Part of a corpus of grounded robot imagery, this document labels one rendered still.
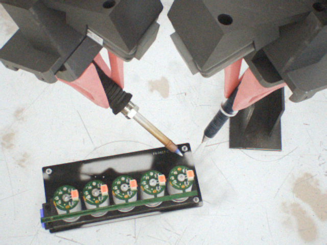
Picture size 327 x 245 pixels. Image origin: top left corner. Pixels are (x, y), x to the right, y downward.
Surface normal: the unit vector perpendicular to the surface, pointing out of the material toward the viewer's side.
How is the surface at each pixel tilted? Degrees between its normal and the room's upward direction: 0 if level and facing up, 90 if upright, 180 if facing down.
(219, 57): 90
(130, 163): 0
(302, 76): 19
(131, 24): 61
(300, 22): 71
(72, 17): 90
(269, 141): 0
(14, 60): 28
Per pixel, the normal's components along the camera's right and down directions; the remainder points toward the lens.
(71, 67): 0.75, 0.27
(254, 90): -0.87, 0.44
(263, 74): 0.33, -0.52
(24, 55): -0.36, -0.60
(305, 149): 0.04, -0.40
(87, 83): 0.83, 0.47
